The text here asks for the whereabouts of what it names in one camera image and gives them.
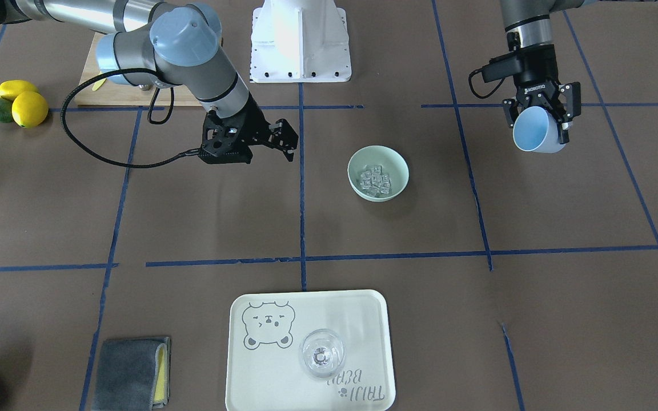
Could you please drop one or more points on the grey folded cloth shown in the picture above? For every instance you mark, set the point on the grey folded cloth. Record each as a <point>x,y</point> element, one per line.
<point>133,374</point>

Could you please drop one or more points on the wooden cutting board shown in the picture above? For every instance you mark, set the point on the wooden cutting board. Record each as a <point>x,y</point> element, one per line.
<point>113,95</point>

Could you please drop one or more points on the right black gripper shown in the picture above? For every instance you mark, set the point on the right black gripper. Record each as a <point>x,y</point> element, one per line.
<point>255,125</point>

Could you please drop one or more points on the clear wine glass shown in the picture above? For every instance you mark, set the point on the clear wine glass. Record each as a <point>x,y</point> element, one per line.
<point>323,353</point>

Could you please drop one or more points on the yellow plastic knife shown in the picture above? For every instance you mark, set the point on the yellow plastic knife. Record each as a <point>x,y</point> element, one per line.
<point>98,84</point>

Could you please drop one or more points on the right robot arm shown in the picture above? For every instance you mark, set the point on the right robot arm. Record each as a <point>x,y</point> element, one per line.
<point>158,44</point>

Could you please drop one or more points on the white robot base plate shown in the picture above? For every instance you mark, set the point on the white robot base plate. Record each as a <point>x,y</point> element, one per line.
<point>300,42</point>

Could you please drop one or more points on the whole yellow lemon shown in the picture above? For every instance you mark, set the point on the whole yellow lemon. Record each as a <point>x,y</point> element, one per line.
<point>29,109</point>

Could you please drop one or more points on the cream bear tray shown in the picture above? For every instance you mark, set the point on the cream bear tray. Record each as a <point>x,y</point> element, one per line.
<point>264,369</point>

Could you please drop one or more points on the clear ice cubes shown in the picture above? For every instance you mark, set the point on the clear ice cubes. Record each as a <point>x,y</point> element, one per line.
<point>374,182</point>

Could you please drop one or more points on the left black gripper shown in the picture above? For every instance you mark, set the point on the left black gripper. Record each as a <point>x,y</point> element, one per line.
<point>537,75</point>

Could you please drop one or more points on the green bowl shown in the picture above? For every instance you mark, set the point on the green bowl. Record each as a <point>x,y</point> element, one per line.
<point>392,162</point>

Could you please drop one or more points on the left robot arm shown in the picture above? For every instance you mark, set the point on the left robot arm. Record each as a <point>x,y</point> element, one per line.
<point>528,23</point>

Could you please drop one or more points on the light blue plastic cup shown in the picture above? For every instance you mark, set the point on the light blue plastic cup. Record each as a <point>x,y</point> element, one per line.
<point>535,130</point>

